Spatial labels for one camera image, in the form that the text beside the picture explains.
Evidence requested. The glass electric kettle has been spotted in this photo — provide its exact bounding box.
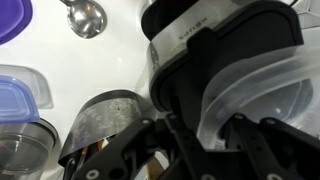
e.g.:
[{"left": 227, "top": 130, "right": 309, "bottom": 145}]
[{"left": 0, "top": 117, "right": 60, "bottom": 180}]

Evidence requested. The clear plastic bowl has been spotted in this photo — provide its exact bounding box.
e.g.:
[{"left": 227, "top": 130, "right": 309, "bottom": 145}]
[{"left": 195, "top": 43, "right": 320, "bottom": 152}]

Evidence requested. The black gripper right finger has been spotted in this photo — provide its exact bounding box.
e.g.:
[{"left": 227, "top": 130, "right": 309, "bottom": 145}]
[{"left": 223, "top": 112, "right": 320, "bottom": 180}]

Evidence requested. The plastic container blue lid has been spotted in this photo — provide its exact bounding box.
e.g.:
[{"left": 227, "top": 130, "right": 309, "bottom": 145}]
[{"left": 0, "top": 64, "right": 55, "bottom": 125}]

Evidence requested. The steel utensil holder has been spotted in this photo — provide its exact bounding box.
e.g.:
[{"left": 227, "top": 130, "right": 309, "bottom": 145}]
[{"left": 57, "top": 89, "right": 144, "bottom": 168}]

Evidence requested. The black steel coffeemaker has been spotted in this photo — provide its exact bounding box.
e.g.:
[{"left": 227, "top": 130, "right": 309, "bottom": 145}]
[{"left": 140, "top": 0, "right": 305, "bottom": 136}]

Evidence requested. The purple plastic plate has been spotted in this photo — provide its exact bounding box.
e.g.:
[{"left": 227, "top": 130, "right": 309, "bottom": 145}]
[{"left": 0, "top": 0, "right": 34, "bottom": 47}]

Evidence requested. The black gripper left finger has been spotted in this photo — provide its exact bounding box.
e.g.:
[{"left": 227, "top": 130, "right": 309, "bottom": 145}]
[{"left": 71, "top": 112, "right": 218, "bottom": 180}]

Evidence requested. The steel ladle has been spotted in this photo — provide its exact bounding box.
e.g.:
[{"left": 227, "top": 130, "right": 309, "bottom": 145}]
[{"left": 59, "top": 0, "right": 108, "bottom": 40}]

